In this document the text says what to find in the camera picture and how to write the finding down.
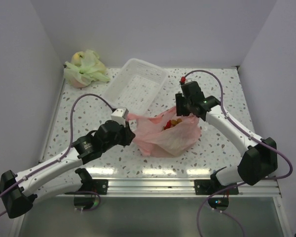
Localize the black base bracket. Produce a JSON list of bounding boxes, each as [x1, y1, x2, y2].
[[194, 179, 239, 196], [66, 179, 109, 195]]

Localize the aluminium mounting rail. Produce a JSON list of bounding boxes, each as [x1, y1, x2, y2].
[[37, 178, 279, 198]]

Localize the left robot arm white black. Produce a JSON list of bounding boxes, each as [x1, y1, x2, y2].
[[0, 120, 135, 219]]

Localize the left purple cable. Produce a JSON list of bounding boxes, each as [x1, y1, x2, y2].
[[0, 93, 116, 207]]

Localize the right black base bracket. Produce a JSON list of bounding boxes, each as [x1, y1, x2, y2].
[[194, 179, 239, 196]]

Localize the green plastic bag with fruit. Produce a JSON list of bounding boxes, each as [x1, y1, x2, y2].
[[63, 49, 111, 88]]

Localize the red orange chili pepper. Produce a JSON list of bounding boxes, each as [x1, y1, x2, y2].
[[162, 120, 172, 130]]

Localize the left black base bracket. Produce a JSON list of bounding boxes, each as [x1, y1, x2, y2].
[[66, 179, 109, 195]]

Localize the brown longan bunch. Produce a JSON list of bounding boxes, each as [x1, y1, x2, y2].
[[170, 118, 182, 127]]

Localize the white plastic basket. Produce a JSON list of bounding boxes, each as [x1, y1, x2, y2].
[[102, 58, 169, 115]]

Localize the pink plastic bag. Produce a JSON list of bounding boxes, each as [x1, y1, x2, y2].
[[127, 106, 201, 158]]

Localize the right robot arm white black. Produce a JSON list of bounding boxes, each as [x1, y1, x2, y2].
[[176, 81, 278, 194]]

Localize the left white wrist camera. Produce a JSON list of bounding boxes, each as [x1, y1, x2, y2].
[[111, 107, 129, 126]]

